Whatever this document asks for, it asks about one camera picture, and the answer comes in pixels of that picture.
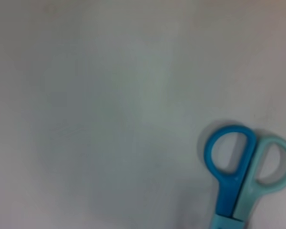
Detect blue scissors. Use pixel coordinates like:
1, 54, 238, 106
203, 124, 286, 229

